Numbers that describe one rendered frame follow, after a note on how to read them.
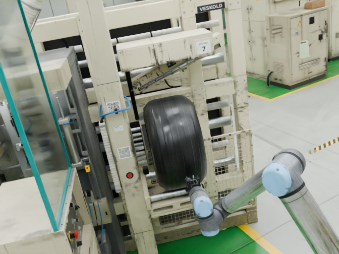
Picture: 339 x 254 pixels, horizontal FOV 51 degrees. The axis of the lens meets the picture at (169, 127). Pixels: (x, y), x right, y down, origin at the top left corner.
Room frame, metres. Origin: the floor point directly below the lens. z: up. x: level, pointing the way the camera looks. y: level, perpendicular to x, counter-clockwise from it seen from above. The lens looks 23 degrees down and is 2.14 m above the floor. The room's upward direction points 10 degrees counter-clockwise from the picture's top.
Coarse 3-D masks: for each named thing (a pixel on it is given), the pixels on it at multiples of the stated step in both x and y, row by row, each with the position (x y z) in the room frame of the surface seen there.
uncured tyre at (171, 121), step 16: (176, 96) 2.07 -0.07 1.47; (144, 112) 2.01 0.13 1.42; (160, 112) 1.91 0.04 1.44; (176, 112) 1.90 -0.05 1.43; (192, 112) 1.91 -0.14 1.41; (160, 128) 1.83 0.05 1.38; (176, 128) 1.82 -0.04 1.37; (192, 128) 1.82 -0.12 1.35; (160, 144) 1.78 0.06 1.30; (176, 144) 1.78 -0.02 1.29; (192, 144) 1.78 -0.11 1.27; (160, 160) 1.76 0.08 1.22; (176, 160) 1.76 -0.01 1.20; (192, 160) 1.76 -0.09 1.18; (160, 176) 1.79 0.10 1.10; (176, 176) 1.77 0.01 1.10; (192, 176) 1.78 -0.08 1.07
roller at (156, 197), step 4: (180, 188) 1.90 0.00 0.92; (184, 188) 1.90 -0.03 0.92; (164, 192) 1.90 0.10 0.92; (168, 192) 1.89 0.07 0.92; (172, 192) 1.89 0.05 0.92; (176, 192) 1.88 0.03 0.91; (180, 192) 1.88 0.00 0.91; (184, 192) 1.88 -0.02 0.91; (152, 196) 1.88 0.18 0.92; (156, 196) 1.88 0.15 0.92; (160, 196) 1.87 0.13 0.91; (164, 196) 1.87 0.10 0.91; (168, 196) 1.88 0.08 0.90; (172, 196) 1.88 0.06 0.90; (176, 196) 1.88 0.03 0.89; (152, 200) 1.87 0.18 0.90; (156, 200) 1.87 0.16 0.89
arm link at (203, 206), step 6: (198, 192) 1.52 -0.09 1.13; (204, 192) 1.53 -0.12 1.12; (192, 198) 1.50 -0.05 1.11; (198, 198) 1.46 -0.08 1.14; (204, 198) 1.45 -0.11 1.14; (192, 204) 1.48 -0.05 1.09; (198, 204) 1.43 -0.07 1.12; (204, 204) 1.43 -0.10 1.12; (210, 204) 1.43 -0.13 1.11; (198, 210) 1.42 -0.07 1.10; (204, 210) 1.42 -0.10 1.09; (210, 210) 1.42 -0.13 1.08; (198, 216) 1.44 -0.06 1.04; (204, 216) 1.41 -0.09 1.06
